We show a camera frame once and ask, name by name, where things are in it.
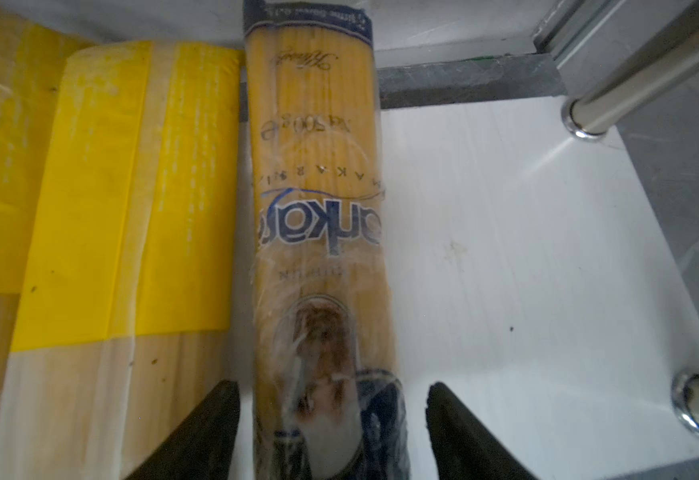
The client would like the white two-tier shelf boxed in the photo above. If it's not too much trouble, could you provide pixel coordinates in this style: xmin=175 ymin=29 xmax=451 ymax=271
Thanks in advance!
xmin=379 ymin=98 xmax=699 ymax=479

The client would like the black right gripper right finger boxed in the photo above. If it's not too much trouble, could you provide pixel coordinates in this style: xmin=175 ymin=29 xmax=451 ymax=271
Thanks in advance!
xmin=425 ymin=382 xmax=535 ymax=479

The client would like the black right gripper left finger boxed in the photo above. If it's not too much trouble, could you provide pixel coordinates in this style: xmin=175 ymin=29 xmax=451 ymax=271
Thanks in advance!
xmin=127 ymin=380 xmax=240 ymax=480

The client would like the blue clear spaghetti bag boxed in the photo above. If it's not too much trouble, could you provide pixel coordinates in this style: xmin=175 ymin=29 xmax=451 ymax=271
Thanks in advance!
xmin=243 ymin=1 xmax=411 ymax=479

